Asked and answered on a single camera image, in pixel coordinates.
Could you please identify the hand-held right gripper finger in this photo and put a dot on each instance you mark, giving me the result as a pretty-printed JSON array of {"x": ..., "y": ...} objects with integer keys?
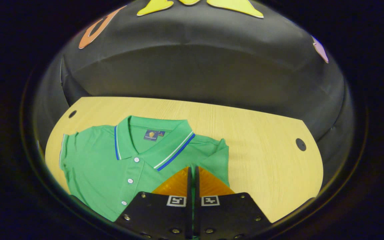
[
  {"x": 189, "y": 186},
  {"x": 196, "y": 186}
]

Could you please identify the black backdrop cloth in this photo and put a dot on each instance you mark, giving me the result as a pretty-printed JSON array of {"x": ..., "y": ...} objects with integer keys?
[{"x": 195, "y": 73}]

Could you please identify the green T-shirt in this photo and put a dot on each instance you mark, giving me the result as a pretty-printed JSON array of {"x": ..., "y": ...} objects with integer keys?
[{"x": 105, "y": 166}]

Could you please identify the round black table grommet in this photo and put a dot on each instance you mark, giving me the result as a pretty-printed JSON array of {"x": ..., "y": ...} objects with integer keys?
[
  {"x": 72, "y": 114},
  {"x": 300, "y": 144}
]

